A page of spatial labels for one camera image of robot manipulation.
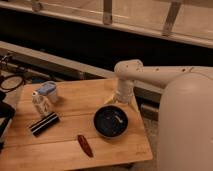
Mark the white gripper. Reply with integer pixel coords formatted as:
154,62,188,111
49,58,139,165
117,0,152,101
104,79,140,113

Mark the dark ceramic bowl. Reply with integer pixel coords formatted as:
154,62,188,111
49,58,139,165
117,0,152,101
93,105,128,138

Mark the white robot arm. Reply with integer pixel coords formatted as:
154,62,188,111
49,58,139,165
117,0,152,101
110,59,213,171

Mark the black rectangular case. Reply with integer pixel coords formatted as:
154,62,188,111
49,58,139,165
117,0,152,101
29,112,60,136

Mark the wooden board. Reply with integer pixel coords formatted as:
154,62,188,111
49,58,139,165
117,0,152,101
0,79,152,171

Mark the small clear bottle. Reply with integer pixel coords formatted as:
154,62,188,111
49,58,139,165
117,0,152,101
32,91,52,117

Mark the black round object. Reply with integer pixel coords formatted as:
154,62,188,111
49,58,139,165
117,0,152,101
0,75,24,92

